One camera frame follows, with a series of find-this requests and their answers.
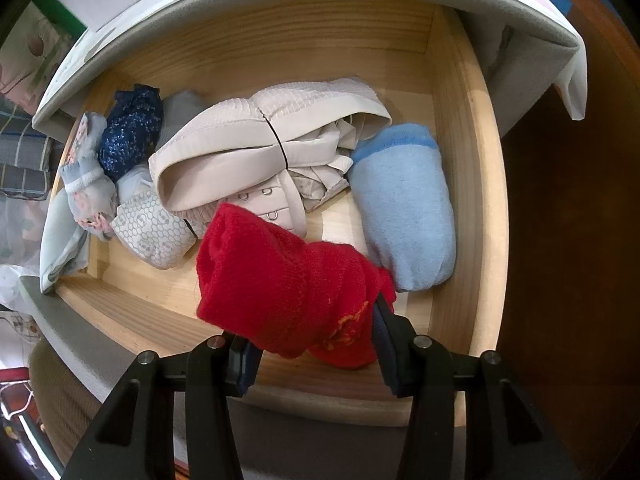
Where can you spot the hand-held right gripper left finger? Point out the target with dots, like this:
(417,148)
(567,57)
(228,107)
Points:
(245,366)

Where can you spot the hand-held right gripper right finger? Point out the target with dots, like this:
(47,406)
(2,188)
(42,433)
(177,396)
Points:
(387,356)

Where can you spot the red knitted sock roll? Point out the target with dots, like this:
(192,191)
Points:
(270,270)

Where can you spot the wooden drawer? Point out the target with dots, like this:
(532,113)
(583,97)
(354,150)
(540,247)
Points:
(450,160)

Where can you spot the beige bra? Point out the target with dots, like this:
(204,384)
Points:
(215,160)

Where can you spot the pale blue underwear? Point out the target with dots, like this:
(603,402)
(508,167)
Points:
(132,182)

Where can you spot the grey ribbed underwear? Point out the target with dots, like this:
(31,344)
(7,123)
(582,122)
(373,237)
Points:
(182,110)

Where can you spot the white patterned underwear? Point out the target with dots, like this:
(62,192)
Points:
(150,230)

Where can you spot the pastel floral underwear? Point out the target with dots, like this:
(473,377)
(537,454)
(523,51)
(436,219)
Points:
(87,180)

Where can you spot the navy floral underwear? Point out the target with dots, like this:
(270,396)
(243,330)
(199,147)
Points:
(127,135)

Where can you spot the light blue sock roll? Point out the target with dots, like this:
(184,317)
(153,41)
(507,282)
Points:
(405,210)

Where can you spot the white crumpled fabric pile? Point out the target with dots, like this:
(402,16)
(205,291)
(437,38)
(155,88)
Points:
(10,285)

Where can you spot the grey plaid bedding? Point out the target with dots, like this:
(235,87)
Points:
(25,150)

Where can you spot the pink floral quilt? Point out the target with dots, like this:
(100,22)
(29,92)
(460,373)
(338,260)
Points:
(35,50)

